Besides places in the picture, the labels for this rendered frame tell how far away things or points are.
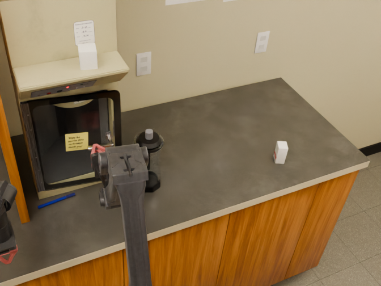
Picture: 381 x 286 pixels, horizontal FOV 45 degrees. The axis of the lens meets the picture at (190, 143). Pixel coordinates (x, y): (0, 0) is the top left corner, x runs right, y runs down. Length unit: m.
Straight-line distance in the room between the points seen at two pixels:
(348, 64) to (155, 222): 1.67
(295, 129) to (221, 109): 0.36
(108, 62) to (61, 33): 0.16
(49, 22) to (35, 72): 0.15
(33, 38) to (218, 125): 1.02
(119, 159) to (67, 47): 0.54
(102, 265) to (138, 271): 0.72
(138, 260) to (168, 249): 0.81
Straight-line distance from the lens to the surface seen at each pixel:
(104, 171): 1.07
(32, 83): 1.37
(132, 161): 1.00
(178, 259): 1.95
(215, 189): 1.83
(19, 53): 1.43
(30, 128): 1.57
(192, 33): 2.14
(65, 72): 1.40
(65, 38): 1.44
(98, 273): 1.80
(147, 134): 1.64
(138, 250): 1.04
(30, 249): 1.67
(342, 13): 2.65
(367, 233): 3.19
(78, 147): 1.64
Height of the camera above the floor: 2.26
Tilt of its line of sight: 41 degrees down
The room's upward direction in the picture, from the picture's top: 6 degrees clockwise
